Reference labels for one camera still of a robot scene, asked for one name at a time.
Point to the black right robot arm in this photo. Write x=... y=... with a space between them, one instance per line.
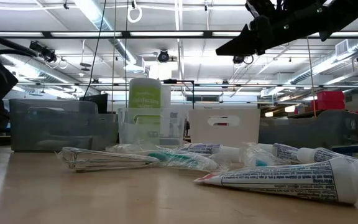
x=346 y=12

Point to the dark blue razor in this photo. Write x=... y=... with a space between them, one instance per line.
x=348 y=149

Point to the dark smoky plastic bin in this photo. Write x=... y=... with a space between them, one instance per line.
x=306 y=130

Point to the white toothpaste tube purple print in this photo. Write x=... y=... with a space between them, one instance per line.
x=286 y=152
x=325 y=154
x=200 y=147

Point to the teal toothbrush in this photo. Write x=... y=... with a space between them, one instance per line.
x=172 y=157

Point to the red storage box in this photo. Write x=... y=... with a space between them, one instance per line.
x=331 y=96
x=328 y=105

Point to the black bent metal stand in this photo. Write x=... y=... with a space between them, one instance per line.
x=179 y=81

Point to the white toothpaste tube red end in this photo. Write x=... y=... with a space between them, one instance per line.
x=291 y=183

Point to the black overhead light bar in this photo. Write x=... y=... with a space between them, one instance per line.
x=208 y=34

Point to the blue toothbrush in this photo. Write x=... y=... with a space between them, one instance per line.
x=253 y=155

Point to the grey translucent plastic bin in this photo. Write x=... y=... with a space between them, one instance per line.
x=42 y=130

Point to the white plastic bin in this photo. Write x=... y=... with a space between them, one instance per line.
x=197 y=133

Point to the clear toothbrush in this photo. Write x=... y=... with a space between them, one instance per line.
x=104 y=161

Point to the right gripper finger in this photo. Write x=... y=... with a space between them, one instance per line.
x=241 y=39
x=241 y=50

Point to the clear plastic bin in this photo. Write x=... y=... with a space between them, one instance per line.
x=179 y=137

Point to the silver ceiling air duct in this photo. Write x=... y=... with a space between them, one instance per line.
x=95 y=14

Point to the black monitor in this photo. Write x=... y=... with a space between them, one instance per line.
x=95 y=102

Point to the green disinfecting wipes canister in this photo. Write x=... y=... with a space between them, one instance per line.
x=145 y=93

